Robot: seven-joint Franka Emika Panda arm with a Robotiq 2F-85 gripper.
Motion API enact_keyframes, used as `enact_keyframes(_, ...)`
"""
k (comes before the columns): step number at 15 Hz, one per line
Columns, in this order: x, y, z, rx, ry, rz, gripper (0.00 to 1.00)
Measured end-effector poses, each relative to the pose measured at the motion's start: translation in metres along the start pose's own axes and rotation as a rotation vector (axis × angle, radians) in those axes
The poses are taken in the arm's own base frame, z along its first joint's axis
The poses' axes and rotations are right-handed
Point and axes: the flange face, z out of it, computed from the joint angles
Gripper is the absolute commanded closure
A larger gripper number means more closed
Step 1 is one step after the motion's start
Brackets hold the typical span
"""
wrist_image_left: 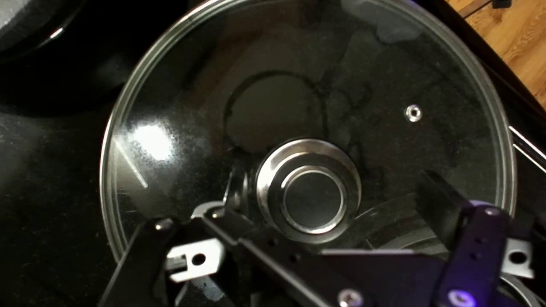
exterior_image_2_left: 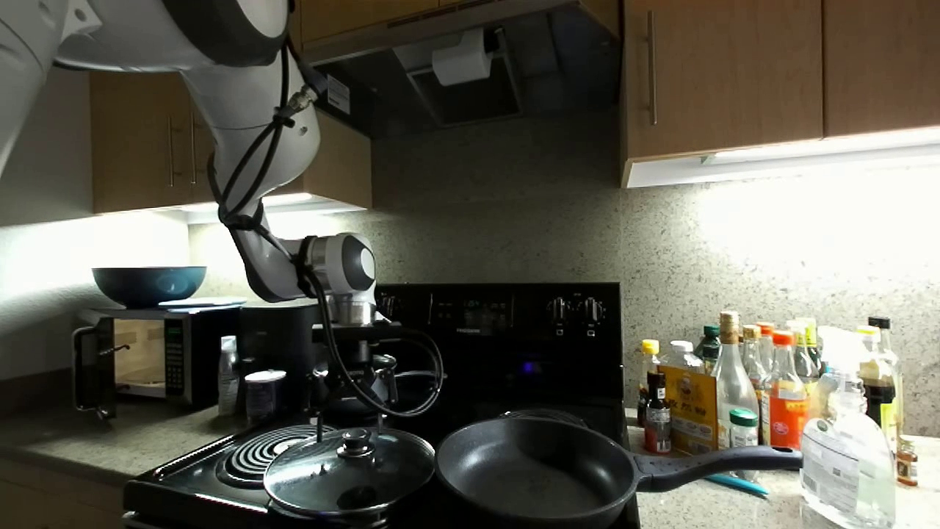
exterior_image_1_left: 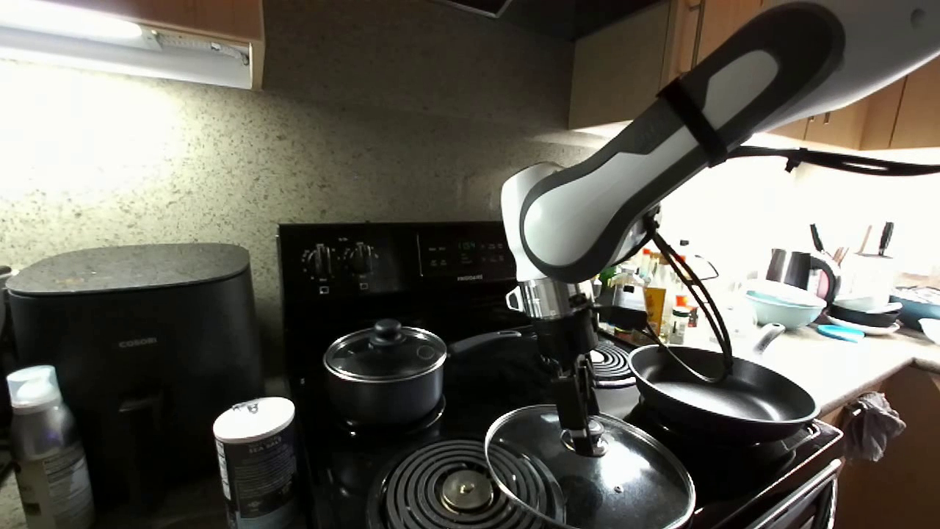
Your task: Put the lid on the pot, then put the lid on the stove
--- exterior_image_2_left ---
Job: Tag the orange bottle with red cap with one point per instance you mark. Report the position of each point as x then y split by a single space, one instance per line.
785 408

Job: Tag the small bottle with red label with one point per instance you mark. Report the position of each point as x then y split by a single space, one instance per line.
656 421

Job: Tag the bottle with yellow label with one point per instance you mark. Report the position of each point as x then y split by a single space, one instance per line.
693 408

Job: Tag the yellow-green bottle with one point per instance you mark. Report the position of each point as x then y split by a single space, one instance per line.
806 353

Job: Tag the small dark saucepan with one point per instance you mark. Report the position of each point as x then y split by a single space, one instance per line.
416 374

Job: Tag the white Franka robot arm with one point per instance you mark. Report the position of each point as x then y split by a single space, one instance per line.
245 120

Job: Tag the bottle with green cap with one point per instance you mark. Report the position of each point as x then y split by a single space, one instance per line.
710 346

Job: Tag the wide wooden wall cabinet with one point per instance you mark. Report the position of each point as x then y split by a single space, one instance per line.
744 68

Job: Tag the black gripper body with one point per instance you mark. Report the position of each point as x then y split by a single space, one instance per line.
364 358

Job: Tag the black frying pan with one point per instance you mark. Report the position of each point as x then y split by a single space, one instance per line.
529 481

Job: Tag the dark bottle with yellow cap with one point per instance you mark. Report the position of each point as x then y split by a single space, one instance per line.
648 370

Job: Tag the teal utensil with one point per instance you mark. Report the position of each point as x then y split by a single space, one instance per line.
738 483

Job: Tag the black countertop appliance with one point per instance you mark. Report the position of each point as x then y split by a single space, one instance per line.
274 343

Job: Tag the small brown bottle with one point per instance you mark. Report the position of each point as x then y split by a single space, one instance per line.
905 464

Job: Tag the small jar with green lid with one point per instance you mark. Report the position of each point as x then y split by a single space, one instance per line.
744 428

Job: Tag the glass lid with steel knob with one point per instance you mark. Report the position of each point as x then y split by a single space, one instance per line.
333 481

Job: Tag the clear bottle with tan cap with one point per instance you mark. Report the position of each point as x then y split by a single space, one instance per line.
753 358

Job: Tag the clear bottle with cork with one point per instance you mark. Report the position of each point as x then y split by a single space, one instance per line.
735 383

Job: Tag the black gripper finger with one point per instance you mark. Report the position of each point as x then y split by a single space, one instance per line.
375 400
346 408

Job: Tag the electric coil stove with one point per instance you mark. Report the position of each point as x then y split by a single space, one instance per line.
549 343

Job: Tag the toaster oven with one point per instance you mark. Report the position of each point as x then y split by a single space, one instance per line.
148 358

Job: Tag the dark jar with white lid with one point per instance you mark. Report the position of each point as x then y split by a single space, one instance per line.
265 399

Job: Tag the blue bowl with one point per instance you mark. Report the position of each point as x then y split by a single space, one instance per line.
148 284

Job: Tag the black coil burner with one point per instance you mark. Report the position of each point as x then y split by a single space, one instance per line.
250 458

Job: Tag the under-cabinet light strip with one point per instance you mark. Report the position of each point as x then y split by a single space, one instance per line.
312 205
784 157

